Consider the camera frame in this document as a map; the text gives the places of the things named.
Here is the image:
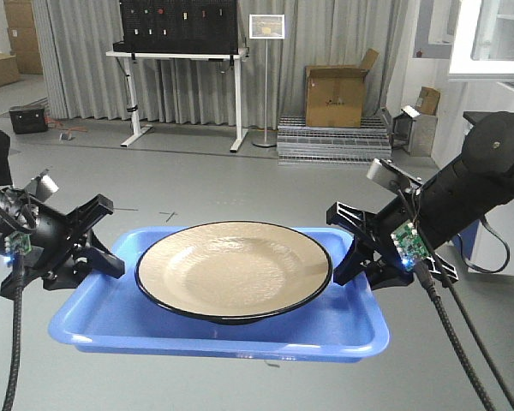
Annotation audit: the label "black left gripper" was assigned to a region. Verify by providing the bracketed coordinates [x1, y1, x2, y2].
[0, 200, 98, 296]

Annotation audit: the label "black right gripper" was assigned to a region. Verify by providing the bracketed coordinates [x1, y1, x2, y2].
[326, 192, 457, 288]

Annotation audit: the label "blue plastic tray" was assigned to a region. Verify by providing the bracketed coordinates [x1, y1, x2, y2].
[48, 226, 390, 363]

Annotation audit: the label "beige plate with black rim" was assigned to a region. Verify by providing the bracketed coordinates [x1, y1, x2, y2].
[135, 221, 333, 325]

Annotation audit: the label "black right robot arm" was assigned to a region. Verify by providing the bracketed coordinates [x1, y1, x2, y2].
[326, 111, 514, 289]

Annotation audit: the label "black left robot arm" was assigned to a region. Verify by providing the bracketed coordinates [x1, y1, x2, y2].
[0, 188, 99, 300]

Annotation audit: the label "green left circuit board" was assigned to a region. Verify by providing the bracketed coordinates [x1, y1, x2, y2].
[4, 231, 32, 261]

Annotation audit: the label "green circuit board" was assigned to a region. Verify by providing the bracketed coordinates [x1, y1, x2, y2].
[391, 221, 431, 271]
[4, 231, 32, 261]

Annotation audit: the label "green right circuit board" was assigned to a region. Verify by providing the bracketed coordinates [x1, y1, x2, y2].
[391, 221, 431, 271]

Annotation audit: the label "stacked metal grates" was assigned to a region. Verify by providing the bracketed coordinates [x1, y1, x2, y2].
[277, 115, 391, 165]

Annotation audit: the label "grey metal box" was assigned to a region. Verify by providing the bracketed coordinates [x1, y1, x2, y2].
[380, 105, 438, 158]

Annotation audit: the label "black floor case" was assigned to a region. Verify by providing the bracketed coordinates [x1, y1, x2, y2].
[9, 104, 48, 134]

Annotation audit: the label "white standing desk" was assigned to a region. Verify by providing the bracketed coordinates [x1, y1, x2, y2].
[105, 47, 248, 152]

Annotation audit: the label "open cardboard box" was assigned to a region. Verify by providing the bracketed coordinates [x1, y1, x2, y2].
[305, 49, 379, 128]

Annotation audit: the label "small cardboard box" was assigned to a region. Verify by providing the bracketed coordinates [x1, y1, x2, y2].
[415, 86, 441, 116]

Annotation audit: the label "stacked cardboard boxes left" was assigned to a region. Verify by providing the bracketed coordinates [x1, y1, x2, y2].
[0, 1, 43, 86]

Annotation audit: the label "sign on metal stand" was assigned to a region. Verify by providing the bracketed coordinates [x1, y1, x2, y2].
[248, 14, 285, 149]

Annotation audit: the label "black pegboard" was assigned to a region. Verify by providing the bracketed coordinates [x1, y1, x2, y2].
[113, 0, 238, 55]

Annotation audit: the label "braided left cable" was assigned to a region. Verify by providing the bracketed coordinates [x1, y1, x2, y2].
[0, 252, 26, 411]

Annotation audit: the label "braided cable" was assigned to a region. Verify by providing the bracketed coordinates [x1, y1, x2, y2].
[432, 252, 514, 411]
[415, 256, 498, 411]
[0, 252, 26, 411]

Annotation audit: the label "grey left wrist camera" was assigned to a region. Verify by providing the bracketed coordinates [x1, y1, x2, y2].
[25, 169, 59, 202]

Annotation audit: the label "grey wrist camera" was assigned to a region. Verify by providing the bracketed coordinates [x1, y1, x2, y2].
[367, 158, 423, 194]
[25, 169, 59, 202]

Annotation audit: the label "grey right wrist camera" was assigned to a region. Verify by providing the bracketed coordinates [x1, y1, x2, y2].
[367, 158, 423, 194]

